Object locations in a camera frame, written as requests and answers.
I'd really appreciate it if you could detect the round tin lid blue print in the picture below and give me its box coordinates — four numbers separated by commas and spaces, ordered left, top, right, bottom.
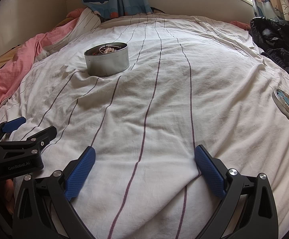
272, 88, 289, 119

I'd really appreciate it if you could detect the round silver metal tin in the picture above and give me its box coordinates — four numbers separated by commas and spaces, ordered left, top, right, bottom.
84, 42, 129, 77

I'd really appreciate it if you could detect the white striped duvet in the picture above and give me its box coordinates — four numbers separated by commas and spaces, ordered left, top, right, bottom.
0, 10, 289, 238

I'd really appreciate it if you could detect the person's left hand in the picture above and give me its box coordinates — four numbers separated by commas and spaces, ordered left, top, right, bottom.
4, 179, 15, 214

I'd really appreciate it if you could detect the pink blanket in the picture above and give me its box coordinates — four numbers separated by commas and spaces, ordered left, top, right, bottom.
0, 8, 84, 104

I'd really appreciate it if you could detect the black puffer jacket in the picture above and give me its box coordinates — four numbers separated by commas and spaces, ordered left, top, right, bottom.
250, 17, 289, 74

